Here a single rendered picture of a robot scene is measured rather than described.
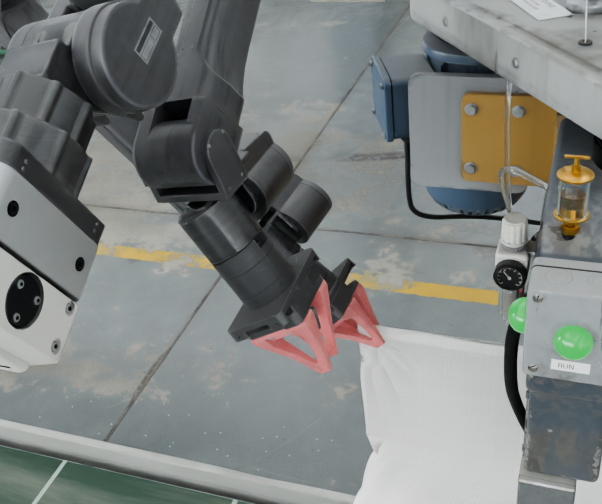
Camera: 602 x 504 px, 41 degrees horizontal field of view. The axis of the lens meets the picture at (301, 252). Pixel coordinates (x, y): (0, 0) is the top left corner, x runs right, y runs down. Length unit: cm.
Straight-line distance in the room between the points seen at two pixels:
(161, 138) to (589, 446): 48
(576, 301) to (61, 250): 38
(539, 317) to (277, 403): 184
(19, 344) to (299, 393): 198
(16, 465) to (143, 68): 147
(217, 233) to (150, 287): 233
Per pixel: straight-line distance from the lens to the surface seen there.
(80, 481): 188
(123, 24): 59
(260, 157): 75
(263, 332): 74
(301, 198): 98
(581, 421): 80
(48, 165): 54
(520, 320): 67
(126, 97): 58
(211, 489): 180
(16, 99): 56
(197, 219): 70
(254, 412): 244
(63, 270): 55
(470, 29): 95
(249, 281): 72
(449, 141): 108
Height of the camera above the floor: 172
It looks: 34 degrees down
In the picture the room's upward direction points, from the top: 7 degrees counter-clockwise
